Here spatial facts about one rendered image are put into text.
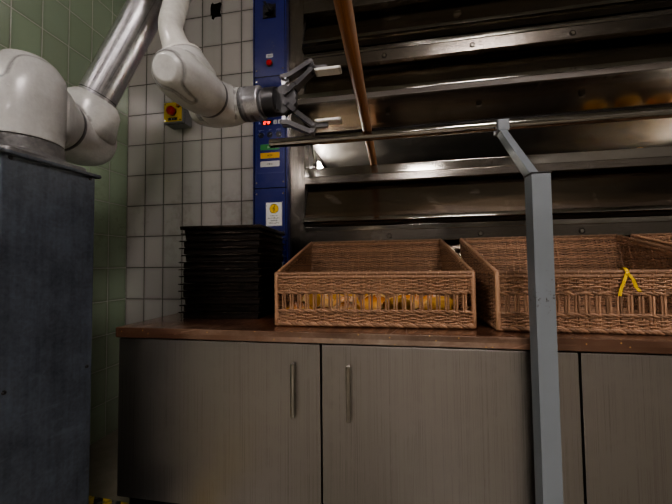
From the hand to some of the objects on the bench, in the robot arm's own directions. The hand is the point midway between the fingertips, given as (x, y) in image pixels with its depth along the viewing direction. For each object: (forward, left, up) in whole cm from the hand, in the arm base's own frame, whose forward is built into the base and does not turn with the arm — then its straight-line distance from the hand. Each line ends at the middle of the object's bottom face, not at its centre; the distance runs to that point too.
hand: (337, 95), depth 84 cm
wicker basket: (+65, +32, -62) cm, 96 cm away
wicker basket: (+5, +31, -62) cm, 69 cm away
